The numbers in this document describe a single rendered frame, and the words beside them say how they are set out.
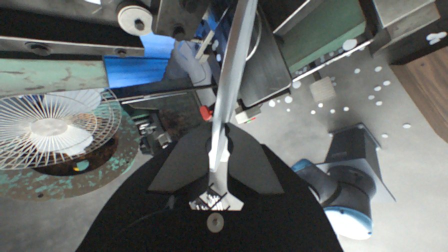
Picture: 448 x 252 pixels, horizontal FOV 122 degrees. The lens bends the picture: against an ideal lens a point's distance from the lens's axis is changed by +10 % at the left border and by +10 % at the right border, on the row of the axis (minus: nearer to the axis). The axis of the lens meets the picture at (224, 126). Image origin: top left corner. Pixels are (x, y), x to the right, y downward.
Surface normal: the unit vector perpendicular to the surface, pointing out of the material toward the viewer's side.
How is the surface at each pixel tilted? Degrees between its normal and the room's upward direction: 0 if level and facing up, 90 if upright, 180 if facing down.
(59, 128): 96
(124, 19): 90
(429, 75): 0
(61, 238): 90
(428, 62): 0
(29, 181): 90
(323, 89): 0
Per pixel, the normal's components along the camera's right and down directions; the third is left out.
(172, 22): 0.40, 0.91
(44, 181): 0.60, -0.21
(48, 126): 0.76, 0.51
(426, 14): -0.70, 0.32
